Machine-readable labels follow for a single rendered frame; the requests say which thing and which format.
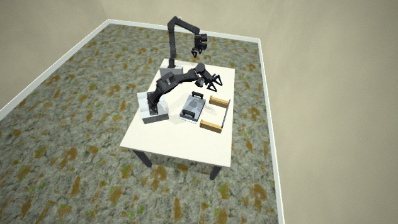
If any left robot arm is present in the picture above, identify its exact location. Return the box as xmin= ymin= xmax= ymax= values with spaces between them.
xmin=168 ymin=16 xmax=207 ymax=69

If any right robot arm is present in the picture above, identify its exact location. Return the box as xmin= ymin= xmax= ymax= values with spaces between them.
xmin=147 ymin=63 xmax=210 ymax=115

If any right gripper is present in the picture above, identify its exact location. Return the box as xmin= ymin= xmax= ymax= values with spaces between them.
xmin=205 ymin=71 xmax=223 ymax=92

